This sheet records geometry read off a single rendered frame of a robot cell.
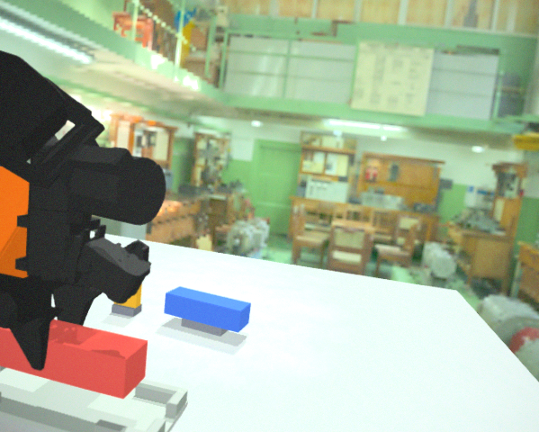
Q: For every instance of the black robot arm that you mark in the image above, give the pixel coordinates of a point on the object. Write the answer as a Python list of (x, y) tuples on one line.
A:
[(76, 174)]

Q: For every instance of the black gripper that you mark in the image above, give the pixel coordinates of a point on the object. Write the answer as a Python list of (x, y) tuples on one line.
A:
[(25, 303)]

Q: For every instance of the blue rectangular block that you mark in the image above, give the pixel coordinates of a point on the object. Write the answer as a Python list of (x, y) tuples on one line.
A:
[(207, 308)]

